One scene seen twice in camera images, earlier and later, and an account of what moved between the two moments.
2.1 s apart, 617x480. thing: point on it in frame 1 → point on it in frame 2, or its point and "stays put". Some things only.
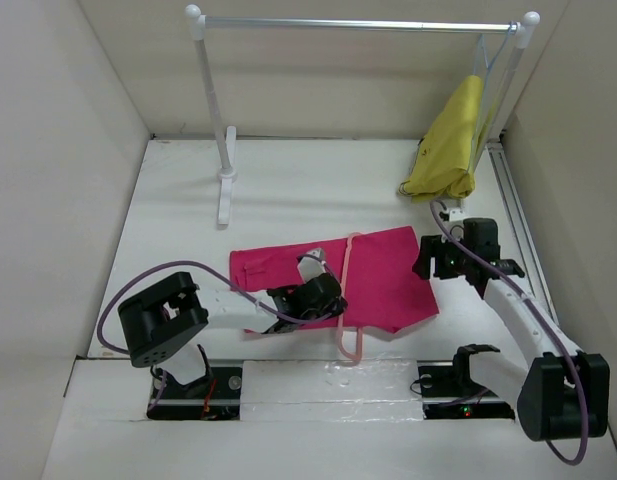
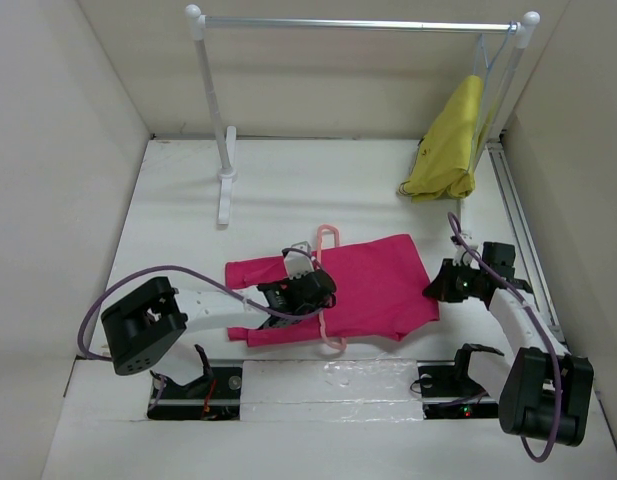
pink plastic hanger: x=340 y=315 → x=323 y=337
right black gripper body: x=449 y=258 → x=459 y=282
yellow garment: x=446 y=153 stays put
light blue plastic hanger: x=487 y=71 stays put
